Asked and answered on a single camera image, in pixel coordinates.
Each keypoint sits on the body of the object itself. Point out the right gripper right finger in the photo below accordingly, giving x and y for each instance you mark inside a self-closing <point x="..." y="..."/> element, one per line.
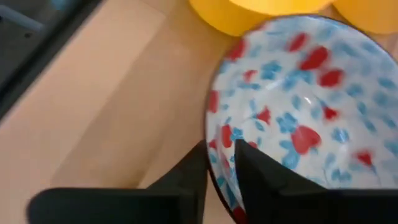
<point x="295" y="205"/>

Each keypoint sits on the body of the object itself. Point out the floral ceramic bowl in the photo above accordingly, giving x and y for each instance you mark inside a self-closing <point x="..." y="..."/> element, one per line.
<point x="311" y="93"/>

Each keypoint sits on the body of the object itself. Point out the yellow plastic bowl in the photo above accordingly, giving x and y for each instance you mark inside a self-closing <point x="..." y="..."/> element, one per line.
<point x="367" y="15"/>
<point x="224" y="18"/>

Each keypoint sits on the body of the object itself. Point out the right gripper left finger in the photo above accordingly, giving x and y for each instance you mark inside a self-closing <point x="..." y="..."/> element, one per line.
<point x="124" y="207"/>

